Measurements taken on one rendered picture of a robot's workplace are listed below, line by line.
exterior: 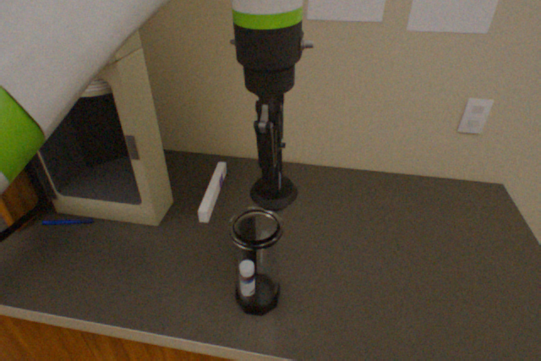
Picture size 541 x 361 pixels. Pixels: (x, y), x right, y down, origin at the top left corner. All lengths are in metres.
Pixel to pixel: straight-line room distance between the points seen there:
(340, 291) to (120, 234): 0.61
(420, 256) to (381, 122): 0.45
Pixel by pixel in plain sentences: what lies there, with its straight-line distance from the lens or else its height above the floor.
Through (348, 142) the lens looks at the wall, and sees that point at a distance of 1.24.
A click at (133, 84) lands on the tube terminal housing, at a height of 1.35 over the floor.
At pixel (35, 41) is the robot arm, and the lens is 0.34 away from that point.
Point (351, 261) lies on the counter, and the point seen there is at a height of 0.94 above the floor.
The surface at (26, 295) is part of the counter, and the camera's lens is 1.02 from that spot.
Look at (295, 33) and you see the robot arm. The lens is 0.47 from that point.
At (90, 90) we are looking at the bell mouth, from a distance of 0.92.
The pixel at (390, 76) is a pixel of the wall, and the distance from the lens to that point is 1.15.
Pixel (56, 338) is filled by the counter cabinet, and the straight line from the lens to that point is 1.13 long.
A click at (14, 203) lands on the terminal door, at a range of 1.10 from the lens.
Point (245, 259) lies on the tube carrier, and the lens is 0.69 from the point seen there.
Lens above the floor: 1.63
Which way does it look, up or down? 34 degrees down
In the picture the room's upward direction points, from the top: straight up
